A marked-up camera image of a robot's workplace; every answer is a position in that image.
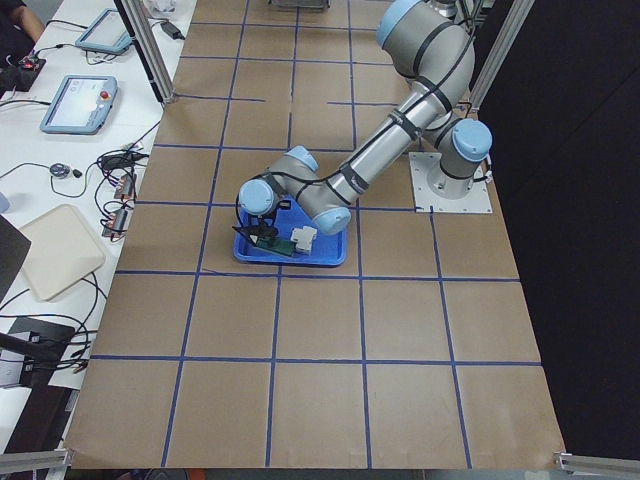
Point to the aluminium frame post right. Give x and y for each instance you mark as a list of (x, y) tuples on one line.
[(506, 36)]

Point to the teach pendant tablet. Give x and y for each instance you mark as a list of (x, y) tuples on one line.
[(106, 34), (81, 105)]

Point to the aluminium frame post left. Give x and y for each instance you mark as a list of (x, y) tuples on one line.
[(137, 25)]

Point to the white plastic connector block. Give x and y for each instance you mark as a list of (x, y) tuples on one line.
[(303, 239)]

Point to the aluminium rail bottom right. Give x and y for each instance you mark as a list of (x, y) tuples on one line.
[(613, 467)]

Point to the round grey puck device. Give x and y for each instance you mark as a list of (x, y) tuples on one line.
[(59, 170)]

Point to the beige plastic tray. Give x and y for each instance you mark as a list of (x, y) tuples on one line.
[(63, 250)]

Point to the black laptop corner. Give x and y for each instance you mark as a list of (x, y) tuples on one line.
[(14, 247)]

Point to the aluminium rail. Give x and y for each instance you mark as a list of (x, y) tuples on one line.
[(613, 467), (28, 461)]

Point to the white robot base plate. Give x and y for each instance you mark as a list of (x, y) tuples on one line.
[(435, 192)]

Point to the aluminium rail bottom left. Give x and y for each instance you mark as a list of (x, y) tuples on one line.
[(28, 461)]

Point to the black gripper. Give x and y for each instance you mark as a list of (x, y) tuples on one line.
[(262, 231)]

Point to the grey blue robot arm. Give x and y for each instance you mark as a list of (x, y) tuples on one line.
[(436, 56)]

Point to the black power adapter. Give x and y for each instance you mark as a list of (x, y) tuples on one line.
[(172, 31)]

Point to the blue plastic tray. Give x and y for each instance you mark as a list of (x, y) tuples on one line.
[(327, 251)]

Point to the aluminium frame post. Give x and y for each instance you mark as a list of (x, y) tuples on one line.
[(506, 36), (137, 25)]

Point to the near teach pendant tablet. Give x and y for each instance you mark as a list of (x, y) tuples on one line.
[(81, 105)]

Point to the far teach pendant tablet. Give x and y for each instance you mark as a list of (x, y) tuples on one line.
[(106, 34)]

